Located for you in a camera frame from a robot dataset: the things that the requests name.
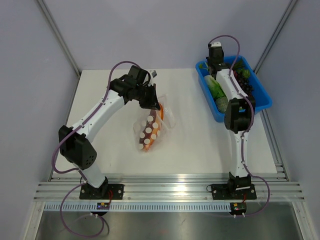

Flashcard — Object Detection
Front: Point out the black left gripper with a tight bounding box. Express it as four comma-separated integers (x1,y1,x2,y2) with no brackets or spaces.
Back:
135,83,161,111

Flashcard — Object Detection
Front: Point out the orange purple papaya slice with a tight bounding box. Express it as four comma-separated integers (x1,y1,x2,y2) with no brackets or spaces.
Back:
138,103,165,152

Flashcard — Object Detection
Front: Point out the clear dotted zip top bag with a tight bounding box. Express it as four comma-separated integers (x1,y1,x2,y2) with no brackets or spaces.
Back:
133,94,176,153

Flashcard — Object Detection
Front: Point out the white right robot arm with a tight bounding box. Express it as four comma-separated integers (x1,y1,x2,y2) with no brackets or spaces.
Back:
207,42,256,200

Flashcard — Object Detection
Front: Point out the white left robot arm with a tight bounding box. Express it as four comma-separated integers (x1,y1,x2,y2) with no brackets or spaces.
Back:
58,62,162,200

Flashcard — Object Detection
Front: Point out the dark green herb sprig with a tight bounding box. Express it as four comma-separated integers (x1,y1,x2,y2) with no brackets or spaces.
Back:
232,58,246,71

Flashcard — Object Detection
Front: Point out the green lettuce leaf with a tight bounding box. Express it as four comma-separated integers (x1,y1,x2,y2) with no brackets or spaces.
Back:
204,75,226,100

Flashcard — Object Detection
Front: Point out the dark purple grape bunch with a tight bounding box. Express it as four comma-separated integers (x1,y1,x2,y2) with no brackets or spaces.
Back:
233,68,254,96

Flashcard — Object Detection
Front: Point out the green netted melon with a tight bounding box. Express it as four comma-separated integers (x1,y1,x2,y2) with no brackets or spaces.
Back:
215,96,229,114

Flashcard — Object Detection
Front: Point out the blue plastic bin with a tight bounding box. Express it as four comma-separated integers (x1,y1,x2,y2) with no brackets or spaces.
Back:
195,55,273,123

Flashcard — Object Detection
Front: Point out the left controller board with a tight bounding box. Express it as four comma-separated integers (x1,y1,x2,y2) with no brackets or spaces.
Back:
96,202,110,210

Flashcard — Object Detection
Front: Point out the controller board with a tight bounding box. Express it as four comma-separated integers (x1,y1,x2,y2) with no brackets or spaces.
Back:
96,202,110,210
230,202,247,215

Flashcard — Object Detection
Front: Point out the right controller board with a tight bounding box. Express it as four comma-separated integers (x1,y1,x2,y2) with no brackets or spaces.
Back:
230,202,247,215

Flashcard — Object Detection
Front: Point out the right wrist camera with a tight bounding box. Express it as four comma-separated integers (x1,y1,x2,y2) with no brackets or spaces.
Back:
208,41,222,48

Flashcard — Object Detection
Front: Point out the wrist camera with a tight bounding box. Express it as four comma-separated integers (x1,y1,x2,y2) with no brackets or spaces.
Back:
208,41,222,48
149,70,157,78

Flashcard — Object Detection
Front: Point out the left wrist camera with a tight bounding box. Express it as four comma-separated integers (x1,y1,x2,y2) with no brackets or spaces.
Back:
149,70,157,78

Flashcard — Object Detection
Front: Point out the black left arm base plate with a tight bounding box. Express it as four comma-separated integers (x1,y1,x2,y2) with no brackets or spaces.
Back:
79,183,125,200

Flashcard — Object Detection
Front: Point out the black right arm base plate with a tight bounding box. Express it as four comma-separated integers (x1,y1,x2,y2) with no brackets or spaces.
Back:
206,183,257,200

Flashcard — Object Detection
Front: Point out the aluminium rail frame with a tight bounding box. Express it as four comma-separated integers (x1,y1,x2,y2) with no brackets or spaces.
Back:
33,172,306,202

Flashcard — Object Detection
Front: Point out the white slotted cable duct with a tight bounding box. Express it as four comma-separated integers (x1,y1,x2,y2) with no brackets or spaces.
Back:
44,201,231,213

